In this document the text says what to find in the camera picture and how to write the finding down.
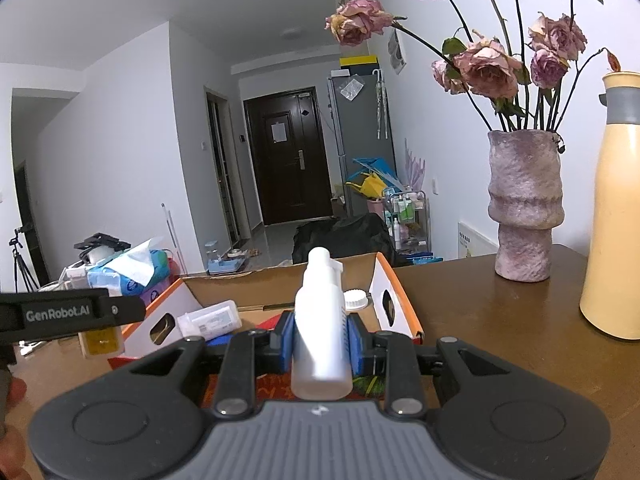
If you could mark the red cardboard box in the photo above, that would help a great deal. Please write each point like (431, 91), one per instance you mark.
(210, 285)

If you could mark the purple wall sticker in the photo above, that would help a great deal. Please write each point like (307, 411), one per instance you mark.
(415, 165)

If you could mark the round ceiling light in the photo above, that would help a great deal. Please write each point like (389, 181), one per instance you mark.
(292, 33)

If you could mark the hanging white umbrellas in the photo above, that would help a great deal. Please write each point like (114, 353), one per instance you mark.
(381, 105)

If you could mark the person's left hand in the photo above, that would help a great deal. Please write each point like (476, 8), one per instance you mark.
(12, 455)

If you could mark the translucent white plastic box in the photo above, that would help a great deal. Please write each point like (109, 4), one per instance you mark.
(210, 320)

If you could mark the bunch of dried pink roses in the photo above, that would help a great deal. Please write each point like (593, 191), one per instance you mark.
(490, 65)

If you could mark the white wall socket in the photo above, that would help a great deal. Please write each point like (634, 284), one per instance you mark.
(436, 186)

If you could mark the white wall heater panel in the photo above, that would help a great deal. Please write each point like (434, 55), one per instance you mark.
(475, 242)

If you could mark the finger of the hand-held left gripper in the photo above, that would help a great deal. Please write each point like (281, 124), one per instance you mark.
(127, 309)

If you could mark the grey refrigerator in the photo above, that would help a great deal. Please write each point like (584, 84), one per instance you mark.
(360, 125)

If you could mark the blue jar lid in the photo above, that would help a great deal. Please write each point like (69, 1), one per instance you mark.
(218, 341)

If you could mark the clear container of nuts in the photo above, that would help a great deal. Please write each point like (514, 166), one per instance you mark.
(75, 277)

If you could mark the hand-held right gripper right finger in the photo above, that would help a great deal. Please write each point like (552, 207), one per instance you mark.
(357, 345)

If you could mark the dark side door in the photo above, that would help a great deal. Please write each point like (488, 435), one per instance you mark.
(222, 170)

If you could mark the blue and yellow bags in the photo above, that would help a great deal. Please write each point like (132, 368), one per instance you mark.
(372, 180)

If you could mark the black camera tripod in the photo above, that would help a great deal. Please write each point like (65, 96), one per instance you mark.
(20, 260)

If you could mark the pink stone vase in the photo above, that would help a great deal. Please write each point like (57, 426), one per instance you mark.
(525, 200)

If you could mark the dark wooden entrance door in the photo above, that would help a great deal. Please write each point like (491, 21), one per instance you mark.
(287, 160)

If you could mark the yellow thermos jug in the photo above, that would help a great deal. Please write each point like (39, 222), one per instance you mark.
(615, 210)

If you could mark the white power adapter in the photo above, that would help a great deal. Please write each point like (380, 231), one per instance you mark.
(102, 342)

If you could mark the black backpack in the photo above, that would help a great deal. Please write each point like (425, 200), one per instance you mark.
(345, 237)

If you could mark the small white spray bottle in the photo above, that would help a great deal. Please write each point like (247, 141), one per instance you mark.
(320, 330)

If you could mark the white round jar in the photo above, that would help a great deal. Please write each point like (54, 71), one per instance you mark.
(357, 300)

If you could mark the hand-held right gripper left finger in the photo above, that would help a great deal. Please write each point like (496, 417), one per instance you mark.
(286, 340)

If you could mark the blue tissue pack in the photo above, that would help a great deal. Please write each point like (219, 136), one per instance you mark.
(125, 272)

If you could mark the yellow box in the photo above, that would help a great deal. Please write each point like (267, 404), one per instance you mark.
(358, 61)

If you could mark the blue pet water fountain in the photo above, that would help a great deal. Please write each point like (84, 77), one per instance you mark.
(225, 260)

